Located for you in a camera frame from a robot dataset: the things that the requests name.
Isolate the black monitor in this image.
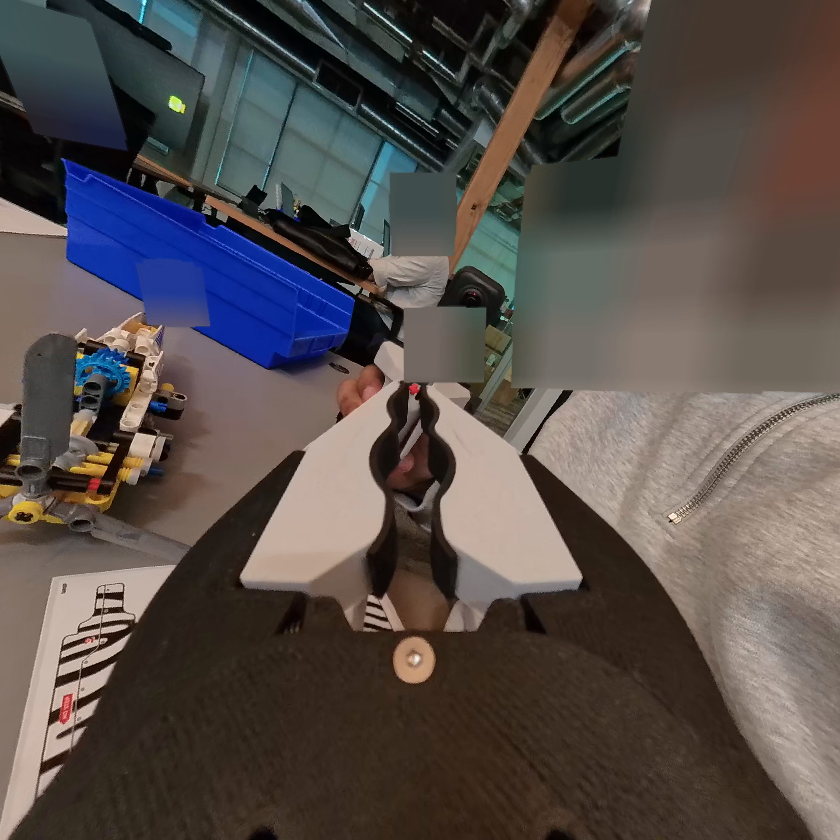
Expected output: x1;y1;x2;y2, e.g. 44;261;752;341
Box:
0;0;206;153

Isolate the person's grey hoodie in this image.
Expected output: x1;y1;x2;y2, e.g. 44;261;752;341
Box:
525;390;840;840

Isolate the lego airplane model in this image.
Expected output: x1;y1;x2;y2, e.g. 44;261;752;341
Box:
0;311;193;559

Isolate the blue plastic bin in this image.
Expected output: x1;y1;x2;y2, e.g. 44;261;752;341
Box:
62;157;357;371

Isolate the wooden post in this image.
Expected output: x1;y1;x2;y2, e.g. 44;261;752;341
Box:
451;0;595;263

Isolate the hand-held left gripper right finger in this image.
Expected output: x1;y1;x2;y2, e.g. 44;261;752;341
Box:
419;384;585;632

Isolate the black bag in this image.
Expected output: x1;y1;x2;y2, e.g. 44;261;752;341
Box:
266;206;375;280

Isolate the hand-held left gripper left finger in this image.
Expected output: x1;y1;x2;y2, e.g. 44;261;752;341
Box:
239;384;413;632

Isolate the person's right hand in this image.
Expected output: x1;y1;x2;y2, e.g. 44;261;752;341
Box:
336;363;386;422

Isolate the zebra sticker sheet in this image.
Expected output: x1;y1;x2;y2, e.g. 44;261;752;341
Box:
0;563;403;821

